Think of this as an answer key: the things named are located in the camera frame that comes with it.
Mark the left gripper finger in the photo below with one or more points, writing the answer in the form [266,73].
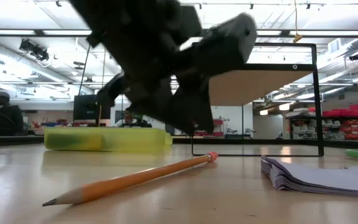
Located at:
[194,109]
[157,102]

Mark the orange pencil pink eraser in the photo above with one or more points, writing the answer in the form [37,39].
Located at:
[129,182]

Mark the yellow green crayon box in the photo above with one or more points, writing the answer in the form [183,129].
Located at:
[70,141]

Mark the lavender sticky note pad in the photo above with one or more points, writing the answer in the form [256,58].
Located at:
[322,180]

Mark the person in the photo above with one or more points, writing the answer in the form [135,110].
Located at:
[129,119]
[9,115]

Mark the yellow transparent plastic case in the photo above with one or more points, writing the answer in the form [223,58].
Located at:
[129,140]

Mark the black monitor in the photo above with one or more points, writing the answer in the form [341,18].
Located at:
[85,107]

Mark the black ceiling-mounted device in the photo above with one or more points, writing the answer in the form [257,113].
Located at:
[34,49]

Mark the shelving with red bins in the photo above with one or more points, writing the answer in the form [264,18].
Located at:
[353,123]

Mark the small black ceiling fixture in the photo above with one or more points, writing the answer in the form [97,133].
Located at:
[356,56]

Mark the wooden shelf riser black frame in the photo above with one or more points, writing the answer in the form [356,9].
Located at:
[259,87]

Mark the black aluminium table frame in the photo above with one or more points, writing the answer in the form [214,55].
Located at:
[259,142]

